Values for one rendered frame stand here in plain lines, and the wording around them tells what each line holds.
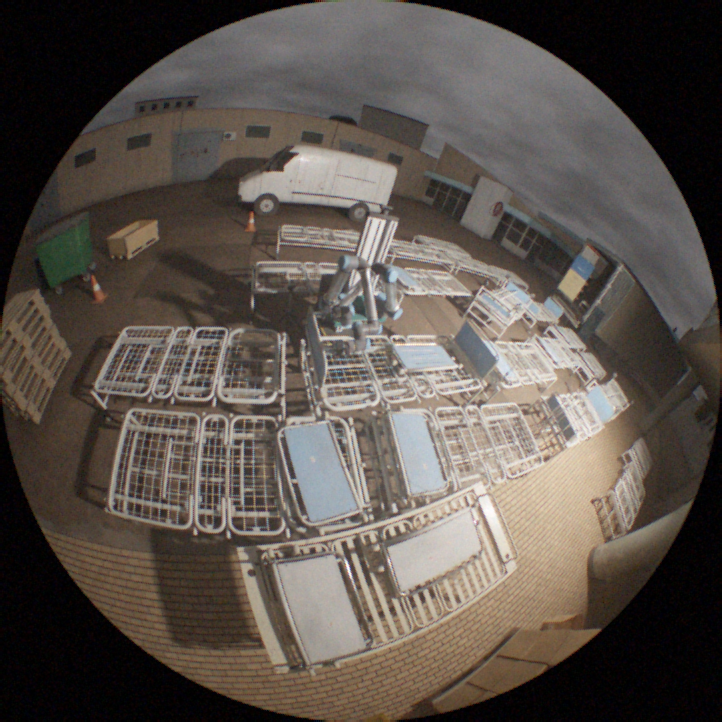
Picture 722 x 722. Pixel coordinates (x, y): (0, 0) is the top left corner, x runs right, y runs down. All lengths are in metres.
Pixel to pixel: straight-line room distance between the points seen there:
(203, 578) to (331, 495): 1.37
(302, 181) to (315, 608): 8.98
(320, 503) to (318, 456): 0.34
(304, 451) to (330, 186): 8.21
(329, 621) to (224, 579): 1.00
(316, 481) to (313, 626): 0.97
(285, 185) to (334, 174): 1.65
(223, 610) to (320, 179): 9.48
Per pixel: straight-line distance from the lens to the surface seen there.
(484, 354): 3.08
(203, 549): 2.32
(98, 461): 3.04
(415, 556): 1.72
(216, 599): 2.36
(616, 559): 4.52
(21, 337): 3.94
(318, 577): 1.57
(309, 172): 8.61
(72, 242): 6.25
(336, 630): 1.67
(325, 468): 1.75
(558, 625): 3.76
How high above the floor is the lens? 2.20
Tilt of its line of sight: 44 degrees down
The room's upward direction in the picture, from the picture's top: 21 degrees clockwise
